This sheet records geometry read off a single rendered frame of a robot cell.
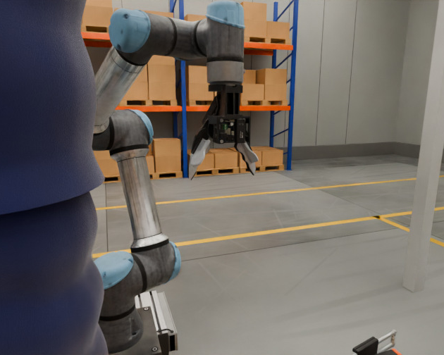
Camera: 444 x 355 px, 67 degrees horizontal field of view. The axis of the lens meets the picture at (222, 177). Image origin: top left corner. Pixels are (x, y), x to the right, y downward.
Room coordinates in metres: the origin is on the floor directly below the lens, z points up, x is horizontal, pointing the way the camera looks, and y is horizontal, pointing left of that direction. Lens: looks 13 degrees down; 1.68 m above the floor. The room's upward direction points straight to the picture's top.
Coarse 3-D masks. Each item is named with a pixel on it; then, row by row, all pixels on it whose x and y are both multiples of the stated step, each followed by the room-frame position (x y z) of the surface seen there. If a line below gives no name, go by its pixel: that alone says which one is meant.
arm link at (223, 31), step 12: (216, 12) 0.69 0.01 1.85; (228, 12) 0.68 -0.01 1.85; (240, 12) 0.70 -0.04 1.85; (204, 24) 0.71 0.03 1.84; (216, 24) 0.69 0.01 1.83; (228, 24) 0.68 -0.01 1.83; (240, 24) 0.70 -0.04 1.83; (204, 36) 0.71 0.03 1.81; (216, 36) 0.69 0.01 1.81; (228, 36) 0.68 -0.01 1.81; (240, 36) 0.70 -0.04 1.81; (204, 48) 0.72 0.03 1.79; (216, 48) 0.69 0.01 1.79; (228, 48) 0.68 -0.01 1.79; (240, 48) 0.70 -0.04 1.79; (216, 60) 0.69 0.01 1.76; (228, 60) 0.68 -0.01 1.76; (240, 60) 0.70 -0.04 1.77
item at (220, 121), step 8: (208, 88) 0.72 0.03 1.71; (216, 88) 0.69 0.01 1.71; (224, 88) 0.67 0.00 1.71; (232, 88) 0.67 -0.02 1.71; (240, 88) 0.68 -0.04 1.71; (224, 96) 0.67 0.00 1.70; (232, 96) 0.68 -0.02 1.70; (224, 104) 0.67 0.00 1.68; (232, 104) 0.68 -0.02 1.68; (216, 112) 0.72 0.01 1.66; (224, 112) 0.67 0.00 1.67; (232, 112) 0.68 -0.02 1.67; (208, 120) 0.72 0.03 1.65; (216, 120) 0.66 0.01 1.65; (224, 120) 0.68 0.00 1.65; (232, 120) 0.69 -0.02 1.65; (240, 120) 0.68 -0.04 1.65; (248, 120) 0.68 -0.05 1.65; (208, 128) 0.71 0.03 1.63; (216, 128) 0.66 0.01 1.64; (224, 128) 0.67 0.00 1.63; (232, 128) 0.69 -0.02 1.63; (240, 128) 0.68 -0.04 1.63; (248, 128) 0.68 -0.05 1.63; (216, 136) 0.66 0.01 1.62; (224, 136) 0.67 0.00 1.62; (232, 136) 0.69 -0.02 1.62; (240, 136) 0.68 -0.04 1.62; (248, 136) 0.68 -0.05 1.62
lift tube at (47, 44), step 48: (0, 0) 0.27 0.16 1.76; (48, 0) 0.30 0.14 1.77; (0, 48) 0.26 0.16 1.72; (48, 48) 0.29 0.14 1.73; (0, 96) 0.26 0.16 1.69; (48, 96) 0.29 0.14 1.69; (96, 96) 0.37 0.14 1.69; (0, 144) 0.26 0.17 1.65; (48, 144) 0.29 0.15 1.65; (0, 192) 0.25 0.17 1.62; (48, 192) 0.28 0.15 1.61
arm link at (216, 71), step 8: (208, 64) 0.70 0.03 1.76; (216, 64) 0.69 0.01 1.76; (224, 64) 0.68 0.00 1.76; (232, 64) 0.68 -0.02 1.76; (240, 64) 0.70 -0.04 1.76; (208, 72) 0.70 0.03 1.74; (216, 72) 0.69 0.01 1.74; (224, 72) 0.68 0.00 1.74; (232, 72) 0.68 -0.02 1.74; (240, 72) 0.70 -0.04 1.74; (208, 80) 0.70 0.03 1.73; (216, 80) 0.69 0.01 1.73; (224, 80) 0.68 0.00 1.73; (232, 80) 0.68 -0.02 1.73; (240, 80) 0.70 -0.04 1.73
